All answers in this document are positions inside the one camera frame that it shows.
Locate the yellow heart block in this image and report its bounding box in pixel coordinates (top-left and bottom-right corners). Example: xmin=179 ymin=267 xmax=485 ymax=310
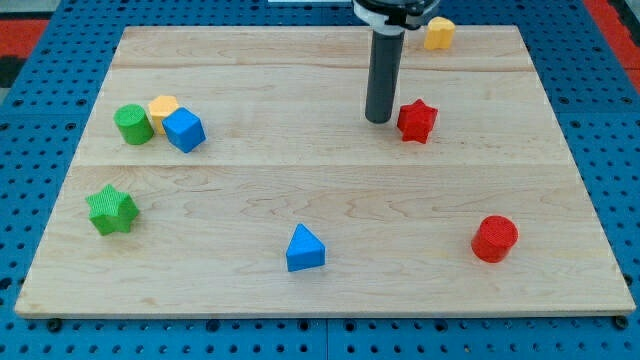
xmin=424 ymin=17 xmax=456 ymax=50

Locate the black white robot arm flange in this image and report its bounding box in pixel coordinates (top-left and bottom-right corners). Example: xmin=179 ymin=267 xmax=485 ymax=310
xmin=352 ymin=0 xmax=441 ymax=36

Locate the red star block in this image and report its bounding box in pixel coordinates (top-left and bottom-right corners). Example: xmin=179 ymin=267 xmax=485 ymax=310
xmin=397 ymin=99 xmax=439 ymax=144

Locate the green star block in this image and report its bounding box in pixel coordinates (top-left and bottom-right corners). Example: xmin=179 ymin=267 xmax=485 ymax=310
xmin=85 ymin=184 xmax=139 ymax=236

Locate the blue triangle block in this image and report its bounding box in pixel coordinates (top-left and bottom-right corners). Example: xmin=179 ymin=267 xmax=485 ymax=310
xmin=285 ymin=223 xmax=326 ymax=272

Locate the wooden board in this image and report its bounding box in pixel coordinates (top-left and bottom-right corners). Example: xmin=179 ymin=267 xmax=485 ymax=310
xmin=15 ymin=26 xmax=636 ymax=319

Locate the blue cube block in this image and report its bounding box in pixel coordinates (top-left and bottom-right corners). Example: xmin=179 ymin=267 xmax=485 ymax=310
xmin=162 ymin=107 xmax=206 ymax=153

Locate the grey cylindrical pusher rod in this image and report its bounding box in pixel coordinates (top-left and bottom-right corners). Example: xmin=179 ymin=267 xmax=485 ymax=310
xmin=365 ymin=30 xmax=405 ymax=124

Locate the yellow hexagon block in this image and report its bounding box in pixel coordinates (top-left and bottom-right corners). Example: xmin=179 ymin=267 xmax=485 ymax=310
xmin=148 ymin=95 xmax=179 ymax=135

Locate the red cylinder block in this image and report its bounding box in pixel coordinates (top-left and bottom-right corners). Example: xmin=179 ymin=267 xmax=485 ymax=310
xmin=471 ymin=215 xmax=519 ymax=263

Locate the green cylinder block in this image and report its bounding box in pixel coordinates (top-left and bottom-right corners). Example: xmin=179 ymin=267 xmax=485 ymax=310
xmin=113 ymin=104 xmax=154 ymax=145

